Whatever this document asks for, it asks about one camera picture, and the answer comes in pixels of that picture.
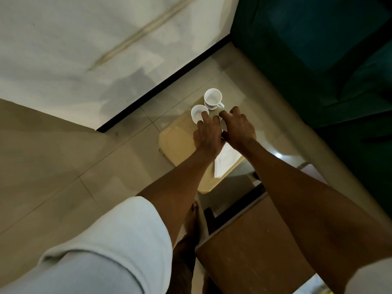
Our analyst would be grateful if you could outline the person's left hand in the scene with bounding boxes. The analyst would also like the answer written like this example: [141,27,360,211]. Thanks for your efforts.
[193,111,226,158]

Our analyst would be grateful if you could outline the person's right hand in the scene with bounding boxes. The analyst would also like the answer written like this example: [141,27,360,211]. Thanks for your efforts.
[219,106,257,152]

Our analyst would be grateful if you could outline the white napkin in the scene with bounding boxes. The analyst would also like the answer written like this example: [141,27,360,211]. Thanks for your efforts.
[214,143,244,178]

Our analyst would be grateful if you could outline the white cups group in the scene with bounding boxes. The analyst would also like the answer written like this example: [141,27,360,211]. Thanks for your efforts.
[203,88,225,111]

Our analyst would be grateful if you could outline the person's right forearm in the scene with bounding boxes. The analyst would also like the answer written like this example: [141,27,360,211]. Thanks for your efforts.
[237,140,392,285]

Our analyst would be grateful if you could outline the person's left forearm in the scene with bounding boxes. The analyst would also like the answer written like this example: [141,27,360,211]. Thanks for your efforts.
[136,149,221,248]

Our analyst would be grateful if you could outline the person's left foot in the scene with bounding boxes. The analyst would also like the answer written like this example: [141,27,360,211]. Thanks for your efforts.
[183,202,200,240]

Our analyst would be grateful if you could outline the beige plastic stool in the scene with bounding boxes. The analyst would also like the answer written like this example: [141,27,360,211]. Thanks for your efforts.
[158,94,245,194]

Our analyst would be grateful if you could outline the black baseboard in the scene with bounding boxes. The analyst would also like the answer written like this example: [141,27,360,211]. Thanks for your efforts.
[96,35,232,134]

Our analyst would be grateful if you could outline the dark green armchair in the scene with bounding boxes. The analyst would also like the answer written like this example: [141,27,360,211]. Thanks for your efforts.
[229,0,392,129]

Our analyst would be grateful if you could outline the brown trousers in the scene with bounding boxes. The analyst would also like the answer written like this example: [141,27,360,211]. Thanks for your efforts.
[167,235,197,294]

